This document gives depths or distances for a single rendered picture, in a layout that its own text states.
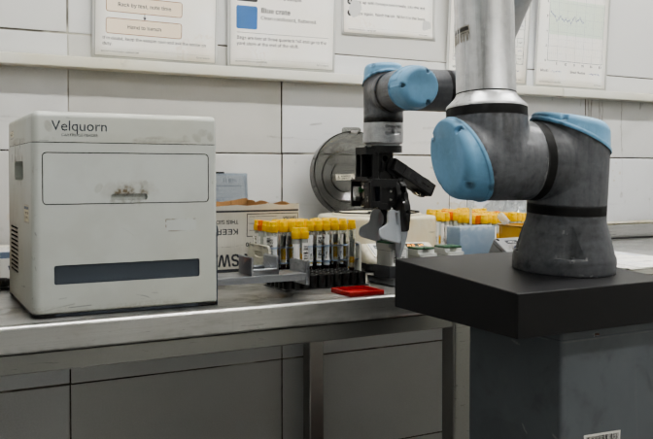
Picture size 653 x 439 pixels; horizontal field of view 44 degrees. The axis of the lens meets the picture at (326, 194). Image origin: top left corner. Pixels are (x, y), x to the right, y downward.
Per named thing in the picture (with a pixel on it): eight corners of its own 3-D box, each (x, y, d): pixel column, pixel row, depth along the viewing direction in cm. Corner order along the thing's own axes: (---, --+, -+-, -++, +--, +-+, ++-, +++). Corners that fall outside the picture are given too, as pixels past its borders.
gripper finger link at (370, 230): (352, 253, 157) (358, 207, 155) (377, 252, 160) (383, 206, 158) (360, 258, 154) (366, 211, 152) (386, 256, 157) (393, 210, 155)
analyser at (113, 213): (32, 320, 116) (30, 110, 116) (9, 294, 141) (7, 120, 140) (233, 303, 131) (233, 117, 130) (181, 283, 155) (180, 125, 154)
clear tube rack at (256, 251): (268, 284, 154) (268, 246, 154) (248, 278, 163) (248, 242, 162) (361, 277, 163) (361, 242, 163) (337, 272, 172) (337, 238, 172)
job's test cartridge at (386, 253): (390, 278, 152) (390, 244, 152) (376, 275, 156) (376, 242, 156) (407, 276, 154) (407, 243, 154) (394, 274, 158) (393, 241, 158)
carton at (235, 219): (188, 282, 157) (187, 203, 157) (147, 266, 183) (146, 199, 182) (301, 274, 169) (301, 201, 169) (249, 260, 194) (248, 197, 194)
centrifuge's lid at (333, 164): (312, 124, 199) (302, 130, 206) (317, 227, 196) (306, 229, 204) (394, 126, 206) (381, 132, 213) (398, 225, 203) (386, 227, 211)
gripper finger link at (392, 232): (376, 260, 150) (370, 212, 151) (402, 259, 153) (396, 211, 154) (386, 258, 147) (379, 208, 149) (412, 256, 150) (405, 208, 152)
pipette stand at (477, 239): (464, 277, 164) (464, 227, 163) (441, 274, 169) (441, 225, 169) (499, 274, 169) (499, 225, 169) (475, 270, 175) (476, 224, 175)
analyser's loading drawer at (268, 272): (193, 292, 129) (193, 260, 129) (181, 287, 135) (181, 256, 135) (309, 285, 139) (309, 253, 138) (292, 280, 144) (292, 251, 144)
